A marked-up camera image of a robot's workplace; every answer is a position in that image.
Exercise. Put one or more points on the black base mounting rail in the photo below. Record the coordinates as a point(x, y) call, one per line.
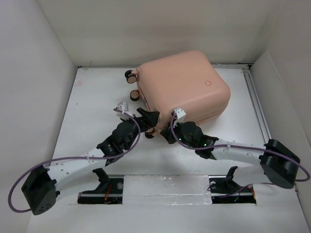
point(110, 192)

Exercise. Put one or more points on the white foam cover block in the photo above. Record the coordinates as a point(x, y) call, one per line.
point(166, 190)

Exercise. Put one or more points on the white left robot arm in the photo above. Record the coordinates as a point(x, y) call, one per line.
point(44, 183)

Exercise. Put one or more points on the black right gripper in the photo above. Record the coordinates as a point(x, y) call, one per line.
point(166, 133)

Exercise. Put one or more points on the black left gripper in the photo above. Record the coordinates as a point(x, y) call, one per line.
point(148, 120)

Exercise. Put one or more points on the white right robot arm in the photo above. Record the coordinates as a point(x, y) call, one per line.
point(271, 163)

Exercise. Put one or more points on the pink hard-shell suitcase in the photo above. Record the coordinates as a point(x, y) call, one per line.
point(185, 80)

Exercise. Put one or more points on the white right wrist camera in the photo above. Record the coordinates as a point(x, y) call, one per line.
point(178, 116)

